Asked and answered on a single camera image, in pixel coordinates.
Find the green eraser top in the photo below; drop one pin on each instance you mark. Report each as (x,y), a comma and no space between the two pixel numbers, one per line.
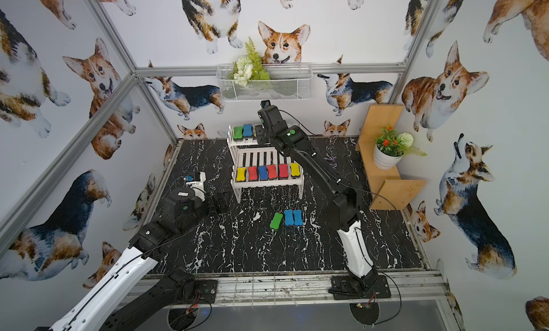
(237,134)
(276,221)

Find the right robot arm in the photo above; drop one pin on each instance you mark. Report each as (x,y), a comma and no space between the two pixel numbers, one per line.
(344,211)

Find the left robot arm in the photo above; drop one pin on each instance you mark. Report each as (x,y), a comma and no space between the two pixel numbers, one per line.
(98,310)

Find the red eraser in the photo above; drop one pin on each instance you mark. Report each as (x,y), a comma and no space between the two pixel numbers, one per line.
(252,174)
(283,171)
(272,172)

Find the yellow eraser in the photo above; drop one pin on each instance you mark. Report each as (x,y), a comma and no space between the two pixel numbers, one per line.
(241,175)
(295,170)

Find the potted plant white pot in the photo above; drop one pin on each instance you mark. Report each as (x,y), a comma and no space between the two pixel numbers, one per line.
(391,146)

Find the white wire basket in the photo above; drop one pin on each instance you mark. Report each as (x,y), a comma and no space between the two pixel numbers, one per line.
(283,82)

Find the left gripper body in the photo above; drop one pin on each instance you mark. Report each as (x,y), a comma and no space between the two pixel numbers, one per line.
(219,200)

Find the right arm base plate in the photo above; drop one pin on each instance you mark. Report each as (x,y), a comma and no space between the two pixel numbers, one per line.
(348,288)

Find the white wooden shelf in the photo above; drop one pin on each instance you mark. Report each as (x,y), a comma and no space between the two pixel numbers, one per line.
(248,153)

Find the artificial fern white flowers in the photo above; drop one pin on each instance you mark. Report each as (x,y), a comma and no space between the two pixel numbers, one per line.
(248,71)

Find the blue eraser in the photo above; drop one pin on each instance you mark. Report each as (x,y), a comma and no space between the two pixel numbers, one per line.
(263,173)
(289,217)
(298,217)
(248,131)

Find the wooden corner shelf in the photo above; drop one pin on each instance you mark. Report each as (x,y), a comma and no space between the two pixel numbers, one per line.
(389,190)

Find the blue eraser top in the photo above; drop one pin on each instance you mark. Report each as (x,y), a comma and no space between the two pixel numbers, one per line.
(289,217)
(298,217)
(248,131)

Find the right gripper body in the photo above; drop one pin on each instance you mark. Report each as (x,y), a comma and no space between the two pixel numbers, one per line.
(261,131)

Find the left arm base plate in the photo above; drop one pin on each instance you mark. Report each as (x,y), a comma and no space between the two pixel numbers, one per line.
(199,290)

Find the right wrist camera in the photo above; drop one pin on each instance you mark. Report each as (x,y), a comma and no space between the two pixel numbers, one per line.
(265,103)

